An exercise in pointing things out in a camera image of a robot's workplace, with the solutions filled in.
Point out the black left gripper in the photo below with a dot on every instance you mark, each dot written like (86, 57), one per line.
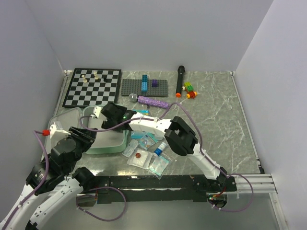
(87, 137)

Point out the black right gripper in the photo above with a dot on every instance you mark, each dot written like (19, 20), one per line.
(106, 123)

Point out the mint green medicine case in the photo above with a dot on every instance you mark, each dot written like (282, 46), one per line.
(105, 142)

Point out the white gauze packet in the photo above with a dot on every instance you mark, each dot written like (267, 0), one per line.
(142, 162)

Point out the blue white bandage roll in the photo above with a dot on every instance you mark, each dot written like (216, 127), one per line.
(158, 151)

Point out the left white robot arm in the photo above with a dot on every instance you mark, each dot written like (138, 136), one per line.
(34, 205)

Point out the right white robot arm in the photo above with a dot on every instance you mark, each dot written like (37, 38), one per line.
(179, 135)

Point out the purple glitter microphone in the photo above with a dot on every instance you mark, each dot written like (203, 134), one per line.
(147, 101)

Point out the grey building baseplate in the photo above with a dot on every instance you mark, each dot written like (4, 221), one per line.
(129, 86)

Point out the blue wipes packet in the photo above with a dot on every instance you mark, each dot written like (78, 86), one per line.
(139, 134)

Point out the clear plaster packet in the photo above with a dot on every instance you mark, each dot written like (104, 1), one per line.
(131, 147)

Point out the black white chessboard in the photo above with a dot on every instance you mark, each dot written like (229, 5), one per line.
(94, 92)

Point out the blue-topped small bag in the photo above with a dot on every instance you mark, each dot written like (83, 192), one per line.
(147, 141)

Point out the blue brick stack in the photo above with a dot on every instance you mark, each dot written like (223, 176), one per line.
(144, 84)

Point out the purple building brick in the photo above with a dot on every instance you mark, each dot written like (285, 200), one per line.
(154, 83)

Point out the teal band-aid bag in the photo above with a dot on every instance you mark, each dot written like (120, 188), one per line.
(159, 165)

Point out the colourful brick toy car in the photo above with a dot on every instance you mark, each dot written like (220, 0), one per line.
(188, 88)

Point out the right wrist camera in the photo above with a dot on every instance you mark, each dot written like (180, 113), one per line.
(97, 113)

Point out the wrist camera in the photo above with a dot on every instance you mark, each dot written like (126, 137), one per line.
(97, 113)
(55, 128)

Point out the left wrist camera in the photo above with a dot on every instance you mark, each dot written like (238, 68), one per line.
(55, 128)

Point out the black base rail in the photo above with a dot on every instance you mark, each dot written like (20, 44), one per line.
(149, 188)

